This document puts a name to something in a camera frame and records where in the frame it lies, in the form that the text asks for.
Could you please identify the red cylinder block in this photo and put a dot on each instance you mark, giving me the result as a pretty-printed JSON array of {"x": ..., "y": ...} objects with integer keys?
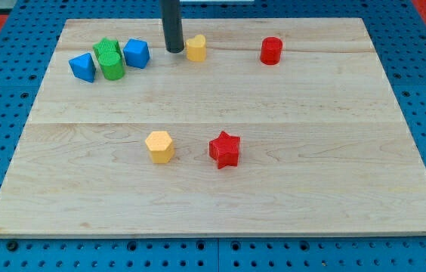
[{"x": 271, "y": 49}]

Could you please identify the yellow heart block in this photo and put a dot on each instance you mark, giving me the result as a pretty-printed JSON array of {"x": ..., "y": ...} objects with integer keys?
[{"x": 196, "y": 48}]

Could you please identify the yellow hexagon block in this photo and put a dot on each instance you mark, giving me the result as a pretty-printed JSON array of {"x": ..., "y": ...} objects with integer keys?
[{"x": 160, "y": 147}]

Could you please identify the blue triangle block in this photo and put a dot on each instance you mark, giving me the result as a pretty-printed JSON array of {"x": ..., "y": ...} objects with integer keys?
[{"x": 83, "y": 67}]

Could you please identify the blue cube block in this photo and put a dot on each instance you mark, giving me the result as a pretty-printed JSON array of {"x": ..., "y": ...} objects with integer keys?
[{"x": 136, "y": 53}]

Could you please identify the green cylinder block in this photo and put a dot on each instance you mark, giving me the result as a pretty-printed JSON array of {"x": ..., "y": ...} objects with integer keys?
[{"x": 111, "y": 65}]

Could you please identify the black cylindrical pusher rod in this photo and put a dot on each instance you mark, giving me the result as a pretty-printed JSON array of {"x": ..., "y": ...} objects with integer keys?
[{"x": 172, "y": 25}]

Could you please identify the red star block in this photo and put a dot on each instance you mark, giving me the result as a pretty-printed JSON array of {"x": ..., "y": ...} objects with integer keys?
[{"x": 225, "y": 150}]

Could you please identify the green star block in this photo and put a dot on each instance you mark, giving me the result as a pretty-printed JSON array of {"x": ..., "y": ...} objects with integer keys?
[{"x": 106, "y": 45}]

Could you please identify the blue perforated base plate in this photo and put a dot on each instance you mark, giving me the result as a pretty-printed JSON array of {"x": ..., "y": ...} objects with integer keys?
[{"x": 27, "y": 42}]

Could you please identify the light wooden board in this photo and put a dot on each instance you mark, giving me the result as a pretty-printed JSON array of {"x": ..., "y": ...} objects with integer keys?
[{"x": 324, "y": 151}]

